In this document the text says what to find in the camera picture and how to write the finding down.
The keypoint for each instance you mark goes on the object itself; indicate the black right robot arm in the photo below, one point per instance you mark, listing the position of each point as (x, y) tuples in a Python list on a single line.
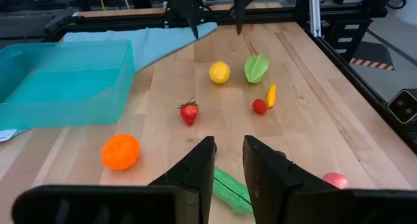
[(211, 15)]

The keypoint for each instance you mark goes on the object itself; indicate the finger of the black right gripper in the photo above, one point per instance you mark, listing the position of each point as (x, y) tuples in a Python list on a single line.
[(190, 12), (240, 12)]

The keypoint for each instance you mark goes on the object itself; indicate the red toy raspberry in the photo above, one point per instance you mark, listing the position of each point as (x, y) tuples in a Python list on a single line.
[(259, 106)]

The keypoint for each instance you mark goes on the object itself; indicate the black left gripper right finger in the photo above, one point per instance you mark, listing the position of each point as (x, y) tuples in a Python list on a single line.
[(270, 185)]

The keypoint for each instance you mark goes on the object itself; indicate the black table-level camera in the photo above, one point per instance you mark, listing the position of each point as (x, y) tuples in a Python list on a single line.
[(404, 106)]

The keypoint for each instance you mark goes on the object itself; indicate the pink toy peach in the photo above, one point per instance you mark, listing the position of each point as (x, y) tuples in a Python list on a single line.
[(336, 180)]

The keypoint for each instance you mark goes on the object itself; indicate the black hazard-striped floor mat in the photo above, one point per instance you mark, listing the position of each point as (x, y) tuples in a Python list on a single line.
[(371, 54)]

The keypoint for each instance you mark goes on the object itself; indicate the white aluminium extrusion post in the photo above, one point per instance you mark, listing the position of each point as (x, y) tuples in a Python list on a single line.
[(315, 12)]

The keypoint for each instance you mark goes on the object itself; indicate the red toy strawberry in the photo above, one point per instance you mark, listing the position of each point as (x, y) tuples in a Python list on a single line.
[(189, 113)]

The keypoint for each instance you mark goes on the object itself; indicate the black drawer cabinet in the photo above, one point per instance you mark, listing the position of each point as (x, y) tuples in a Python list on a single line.
[(358, 35)]

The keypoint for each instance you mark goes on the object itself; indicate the orange ridged toy tangerine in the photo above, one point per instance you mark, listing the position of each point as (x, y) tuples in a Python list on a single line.
[(120, 152)]

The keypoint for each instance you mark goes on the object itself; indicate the white cloth label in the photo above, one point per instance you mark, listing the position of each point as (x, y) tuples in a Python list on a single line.
[(7, 135)]

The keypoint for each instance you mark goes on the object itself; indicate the small yellow-orange pepper toy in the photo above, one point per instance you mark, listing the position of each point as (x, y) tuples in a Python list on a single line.
[(271, 96)]

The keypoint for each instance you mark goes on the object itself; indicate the light blue cloth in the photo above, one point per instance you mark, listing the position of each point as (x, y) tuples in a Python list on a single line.
[(156, 45)]

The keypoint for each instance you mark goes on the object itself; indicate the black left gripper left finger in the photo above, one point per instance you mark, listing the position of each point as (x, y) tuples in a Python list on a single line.
[(195, 185)]

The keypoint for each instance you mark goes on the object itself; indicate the green toy cucumber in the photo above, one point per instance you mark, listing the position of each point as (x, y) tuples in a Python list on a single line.
[(231, 193)]

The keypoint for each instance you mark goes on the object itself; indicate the teal translucent plastic container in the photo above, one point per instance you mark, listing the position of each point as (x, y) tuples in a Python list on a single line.
[(65, 87)]

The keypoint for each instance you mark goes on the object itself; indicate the yellow toy lemon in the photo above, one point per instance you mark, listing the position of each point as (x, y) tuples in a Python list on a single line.
[(219, 72)]

